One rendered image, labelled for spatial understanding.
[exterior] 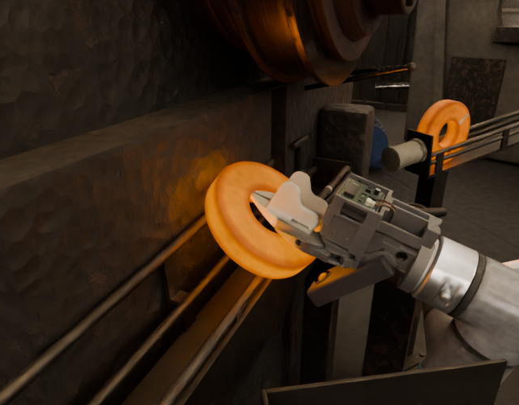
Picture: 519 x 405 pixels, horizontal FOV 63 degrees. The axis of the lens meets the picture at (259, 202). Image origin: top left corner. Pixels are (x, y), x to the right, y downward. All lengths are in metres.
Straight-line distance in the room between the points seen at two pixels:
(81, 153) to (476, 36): 3.09
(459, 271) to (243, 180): 0.26
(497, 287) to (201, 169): 0.34
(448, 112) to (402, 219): 0.65
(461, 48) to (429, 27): 0.27
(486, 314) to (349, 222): 0.16
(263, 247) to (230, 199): 0.07
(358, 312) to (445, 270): 1.13
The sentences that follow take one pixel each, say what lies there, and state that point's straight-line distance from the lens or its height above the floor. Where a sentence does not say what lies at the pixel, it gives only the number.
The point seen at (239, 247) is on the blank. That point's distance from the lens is 0.47.
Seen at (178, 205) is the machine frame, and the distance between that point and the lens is 0.49.
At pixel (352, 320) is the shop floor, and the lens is 1.56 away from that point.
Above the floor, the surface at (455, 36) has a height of 0.82.
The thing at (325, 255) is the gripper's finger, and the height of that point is 0.74.
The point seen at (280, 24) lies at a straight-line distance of 0.50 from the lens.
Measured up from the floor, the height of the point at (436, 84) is 0.49.
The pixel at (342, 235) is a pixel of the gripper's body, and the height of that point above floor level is 0.76.
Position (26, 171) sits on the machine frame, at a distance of 0.36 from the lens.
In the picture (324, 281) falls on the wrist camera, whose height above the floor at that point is 0.68.
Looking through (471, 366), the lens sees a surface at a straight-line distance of 0.40.
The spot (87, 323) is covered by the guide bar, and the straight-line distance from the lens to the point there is 0.41.
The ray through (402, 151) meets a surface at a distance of 1.02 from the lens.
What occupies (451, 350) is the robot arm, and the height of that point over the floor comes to 0.64.
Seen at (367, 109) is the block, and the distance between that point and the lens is 0.89.
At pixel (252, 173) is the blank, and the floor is 0.79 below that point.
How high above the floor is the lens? 0.98
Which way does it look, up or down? 25 degrees down
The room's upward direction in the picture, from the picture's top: straight up
